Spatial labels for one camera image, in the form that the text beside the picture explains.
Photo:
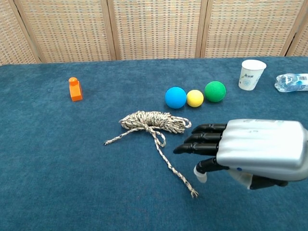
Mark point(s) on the blue carpet table cover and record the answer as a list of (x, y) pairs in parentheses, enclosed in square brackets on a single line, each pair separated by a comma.
[(72, 156)]

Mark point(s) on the white paper cup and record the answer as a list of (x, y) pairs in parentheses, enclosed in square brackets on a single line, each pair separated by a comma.
[(251, 77)]

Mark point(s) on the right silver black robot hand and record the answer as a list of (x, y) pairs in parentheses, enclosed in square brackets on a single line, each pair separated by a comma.
[(260, 144)]

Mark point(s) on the orange bottle-shaped block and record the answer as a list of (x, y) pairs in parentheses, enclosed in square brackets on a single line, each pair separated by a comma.
[(75, 92)]

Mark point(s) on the woven wood-framed screen panel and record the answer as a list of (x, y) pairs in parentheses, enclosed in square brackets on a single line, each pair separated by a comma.
[(67, 29), (12, 41), (302, 43), (156, 29), (250, 26)]

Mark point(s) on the yellow foam ball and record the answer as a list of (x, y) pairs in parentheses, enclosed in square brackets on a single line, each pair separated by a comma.
[(195, 98)]

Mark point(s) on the blue foam ball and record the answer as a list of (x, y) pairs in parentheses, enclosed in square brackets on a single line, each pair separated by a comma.
[(175, 97)]

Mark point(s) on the clear plastic water bottle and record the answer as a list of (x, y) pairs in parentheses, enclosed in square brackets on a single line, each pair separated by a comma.
[(291, 83)]

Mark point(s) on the green foam ball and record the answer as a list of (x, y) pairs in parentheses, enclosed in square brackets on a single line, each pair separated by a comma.
[(215, 91)]

